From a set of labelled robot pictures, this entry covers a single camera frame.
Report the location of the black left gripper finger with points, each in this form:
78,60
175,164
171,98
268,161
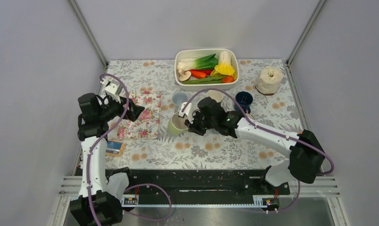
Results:
129,103
134,112

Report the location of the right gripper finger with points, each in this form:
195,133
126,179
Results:
202,113
197,127

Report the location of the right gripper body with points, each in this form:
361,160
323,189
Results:
209,123

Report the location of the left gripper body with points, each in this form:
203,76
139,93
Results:
112,109

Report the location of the light green mug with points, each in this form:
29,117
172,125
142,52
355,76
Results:
176,125

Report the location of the light grey-blue mug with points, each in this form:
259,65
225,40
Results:
178,99

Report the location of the dark blue mug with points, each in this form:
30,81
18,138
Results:
244,99

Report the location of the cream white mug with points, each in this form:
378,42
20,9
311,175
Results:
249,116

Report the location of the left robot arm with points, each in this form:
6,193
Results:
99,198

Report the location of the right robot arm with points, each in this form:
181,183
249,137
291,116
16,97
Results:
223,140

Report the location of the floral serving tray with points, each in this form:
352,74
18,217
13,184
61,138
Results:
146,126

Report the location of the toy green bean pods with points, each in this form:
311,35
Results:
207,80

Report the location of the toy orange carrot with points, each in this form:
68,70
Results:
228,79

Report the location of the blue card box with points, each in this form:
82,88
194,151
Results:
115,148

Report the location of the toy red chili pepper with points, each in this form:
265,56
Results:
200,74

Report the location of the toy mushroom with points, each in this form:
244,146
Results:
184,75

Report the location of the white rectangular dish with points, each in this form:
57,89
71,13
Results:
198,53

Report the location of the toy yellow napa cabbage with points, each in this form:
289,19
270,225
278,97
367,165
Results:
224,66

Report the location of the toy bok choy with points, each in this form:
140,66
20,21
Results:
203,63

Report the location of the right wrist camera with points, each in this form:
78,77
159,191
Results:
185,111

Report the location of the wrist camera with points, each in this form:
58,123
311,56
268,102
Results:
185,111
112,89

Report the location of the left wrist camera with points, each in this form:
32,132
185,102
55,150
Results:
112,89

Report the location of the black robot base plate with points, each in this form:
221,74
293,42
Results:
197,187

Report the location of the aluminium frame rail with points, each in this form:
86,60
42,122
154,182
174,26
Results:
88,32

